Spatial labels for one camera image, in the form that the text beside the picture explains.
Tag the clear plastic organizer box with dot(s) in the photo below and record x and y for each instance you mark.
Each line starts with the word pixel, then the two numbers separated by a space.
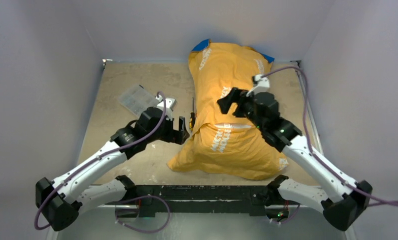
pixel 136 99

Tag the black yellow screwdriver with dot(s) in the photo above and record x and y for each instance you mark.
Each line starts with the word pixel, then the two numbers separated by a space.
pixel 192 116

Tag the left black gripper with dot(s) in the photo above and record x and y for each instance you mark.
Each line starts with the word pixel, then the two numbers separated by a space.
pixel 176 136

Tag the yellow printed pillowcase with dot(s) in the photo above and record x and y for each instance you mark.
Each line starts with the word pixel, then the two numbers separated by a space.
pixel 222 143

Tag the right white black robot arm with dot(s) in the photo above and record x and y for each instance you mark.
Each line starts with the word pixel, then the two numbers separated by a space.
pixel 340 198

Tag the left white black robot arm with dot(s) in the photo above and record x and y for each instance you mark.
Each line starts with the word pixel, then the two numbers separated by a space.
pixel 61 200

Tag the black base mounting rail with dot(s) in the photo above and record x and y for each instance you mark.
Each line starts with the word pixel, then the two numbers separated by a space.
pixel 145 201

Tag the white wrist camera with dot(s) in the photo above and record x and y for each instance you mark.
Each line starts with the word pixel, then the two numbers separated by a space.
pixel 168 102
pixel 260 83

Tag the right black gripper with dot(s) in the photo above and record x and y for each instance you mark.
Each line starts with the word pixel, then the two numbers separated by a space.
pixel 240 105

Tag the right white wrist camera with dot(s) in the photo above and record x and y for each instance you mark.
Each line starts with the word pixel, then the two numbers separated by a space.
pixel 260 83

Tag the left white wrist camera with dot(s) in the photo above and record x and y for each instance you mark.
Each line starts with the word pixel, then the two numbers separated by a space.
pixel 168 102

